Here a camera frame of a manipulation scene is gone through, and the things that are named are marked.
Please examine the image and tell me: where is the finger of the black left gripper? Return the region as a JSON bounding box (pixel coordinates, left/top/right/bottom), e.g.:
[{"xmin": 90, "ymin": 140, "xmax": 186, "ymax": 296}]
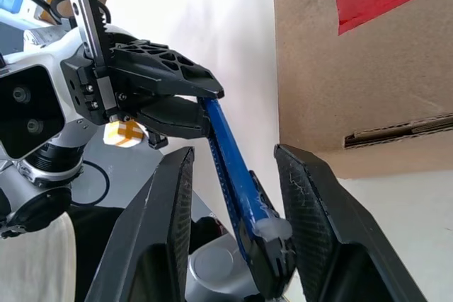
[
  {"xmin": 137, "ymin": 97, "xmax": 214, "ymax": 141},
  {"xmin": 108, "ymin": 40, "xmax": 226, "ymax": 100}
]

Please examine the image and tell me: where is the blue utility cutter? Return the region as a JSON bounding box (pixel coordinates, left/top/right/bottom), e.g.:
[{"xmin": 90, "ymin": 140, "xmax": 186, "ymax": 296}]
[{"xmin": 197, "ymin": 95, "xmax": 297, "ymax": 299}]

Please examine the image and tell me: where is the beige cloth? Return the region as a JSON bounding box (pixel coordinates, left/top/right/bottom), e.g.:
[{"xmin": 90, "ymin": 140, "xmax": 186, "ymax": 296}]
[{"xmin": 0, "ymin": 209, "xmax": 78, "ymax": 302}]

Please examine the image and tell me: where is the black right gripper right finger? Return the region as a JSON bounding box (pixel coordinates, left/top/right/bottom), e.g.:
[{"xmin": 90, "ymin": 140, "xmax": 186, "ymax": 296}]
[{"xmin": 273, "ymin": 143, "xmax": 428, "ymax": 302}]

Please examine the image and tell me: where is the silver robot torso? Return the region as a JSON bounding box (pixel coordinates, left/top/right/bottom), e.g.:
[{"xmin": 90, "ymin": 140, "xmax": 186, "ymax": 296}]
[{"xmin": 186, "ymin": 233, "xmax": 262, "ymax": 302}]

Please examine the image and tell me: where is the thin black cable loop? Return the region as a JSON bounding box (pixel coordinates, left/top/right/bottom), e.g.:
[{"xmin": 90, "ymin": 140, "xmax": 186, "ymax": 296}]
[{"xmin": 70, "ymin": 158, "xmax": 110, "ymax": 208}]

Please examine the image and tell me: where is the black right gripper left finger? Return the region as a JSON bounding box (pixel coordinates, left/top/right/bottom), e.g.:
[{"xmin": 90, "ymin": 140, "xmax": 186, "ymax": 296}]
[{"xmin": 84, "ymin": 145, "xmax": 195, "ymax": 302}]

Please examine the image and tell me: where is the brown cardboard box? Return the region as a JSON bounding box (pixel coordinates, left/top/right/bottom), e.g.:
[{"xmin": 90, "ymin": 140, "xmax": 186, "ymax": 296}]
[{"xmin": 272, "ymin": 0, "xmax": 453, "ymax": 180}]

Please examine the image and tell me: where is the yellow white patterned small item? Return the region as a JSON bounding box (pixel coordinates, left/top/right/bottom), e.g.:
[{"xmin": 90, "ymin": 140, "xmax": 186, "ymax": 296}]
[{"xmin": 102, "ymin": 120, "xmax": 148, "ymax": 149}]

